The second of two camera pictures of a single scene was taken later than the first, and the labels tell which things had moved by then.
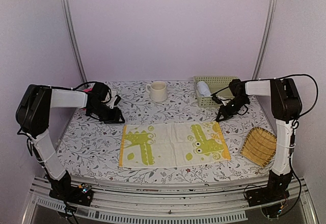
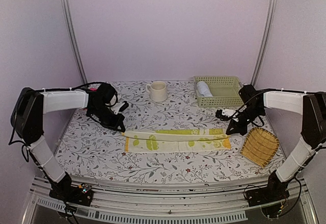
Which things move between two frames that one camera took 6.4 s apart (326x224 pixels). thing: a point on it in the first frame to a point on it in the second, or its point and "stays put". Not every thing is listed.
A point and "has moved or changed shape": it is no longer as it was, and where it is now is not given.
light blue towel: x=203 y=89 stays put
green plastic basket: x=215 y=84 stays put
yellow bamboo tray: x=259 y=146 stays put
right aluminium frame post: x=268 y=30 stays put
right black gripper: x=223 y=110 to x=243 y=130
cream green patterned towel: x=172 y=144 has moved or changed shape
